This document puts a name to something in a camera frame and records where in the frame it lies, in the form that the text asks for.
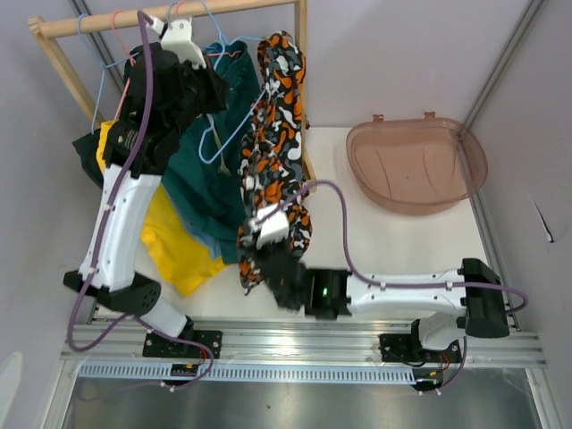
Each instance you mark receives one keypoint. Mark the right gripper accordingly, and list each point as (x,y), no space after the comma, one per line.
(284,241)

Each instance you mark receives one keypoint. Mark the camouflage patterned shorts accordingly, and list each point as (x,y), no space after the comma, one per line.
(271,167)

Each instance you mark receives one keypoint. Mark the dark green shorts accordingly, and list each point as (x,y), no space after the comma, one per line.
(229,169)

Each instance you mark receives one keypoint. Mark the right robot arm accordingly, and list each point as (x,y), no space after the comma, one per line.
(465,301)

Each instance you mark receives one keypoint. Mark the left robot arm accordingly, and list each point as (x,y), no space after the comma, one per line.
(166,95)

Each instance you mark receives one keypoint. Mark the light blue shorts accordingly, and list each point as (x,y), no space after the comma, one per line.
(212,244)

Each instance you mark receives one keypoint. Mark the yellow shorts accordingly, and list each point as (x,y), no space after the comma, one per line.
(179,250)

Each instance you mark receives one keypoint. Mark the black shorts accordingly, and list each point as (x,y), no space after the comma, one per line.
(86,149)

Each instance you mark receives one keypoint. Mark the pink translucent plastic basin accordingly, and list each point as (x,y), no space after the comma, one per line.
(416,167)

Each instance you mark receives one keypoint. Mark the wooden clothes rack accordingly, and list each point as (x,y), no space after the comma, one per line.
(47,34)

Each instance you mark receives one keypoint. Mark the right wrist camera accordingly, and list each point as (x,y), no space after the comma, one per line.
(272,225)

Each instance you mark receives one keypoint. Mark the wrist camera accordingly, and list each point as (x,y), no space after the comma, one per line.
(176,37)
(272,225)

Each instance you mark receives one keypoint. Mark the aluminium mounting rail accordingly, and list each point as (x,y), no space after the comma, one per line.
(349,343)

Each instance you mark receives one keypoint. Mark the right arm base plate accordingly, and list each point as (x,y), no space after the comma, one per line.
(406,349)

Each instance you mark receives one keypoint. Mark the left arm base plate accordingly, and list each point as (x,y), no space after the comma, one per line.
(156,346)

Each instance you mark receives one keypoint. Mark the slotted cable duct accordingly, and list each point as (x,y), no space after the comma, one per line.
(392,375)

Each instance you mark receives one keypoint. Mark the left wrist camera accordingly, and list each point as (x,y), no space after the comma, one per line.
(176,37)

